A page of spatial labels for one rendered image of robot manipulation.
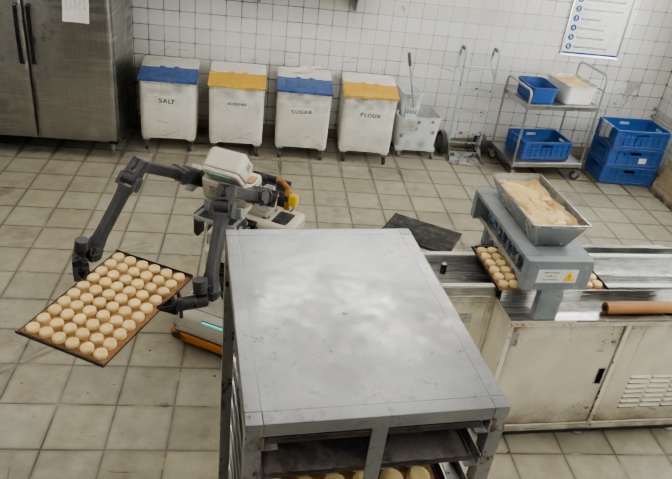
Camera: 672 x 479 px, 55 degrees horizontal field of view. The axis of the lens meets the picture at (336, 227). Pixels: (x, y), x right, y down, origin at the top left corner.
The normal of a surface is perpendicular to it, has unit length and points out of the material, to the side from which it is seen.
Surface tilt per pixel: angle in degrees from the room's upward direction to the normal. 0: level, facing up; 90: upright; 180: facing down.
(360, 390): 0
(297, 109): 92
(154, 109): 90
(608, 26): 90
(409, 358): 0
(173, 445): 0
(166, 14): 90
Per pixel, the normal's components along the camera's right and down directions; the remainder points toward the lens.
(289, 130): 0.02, 0.50
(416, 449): 0.11, -0.87
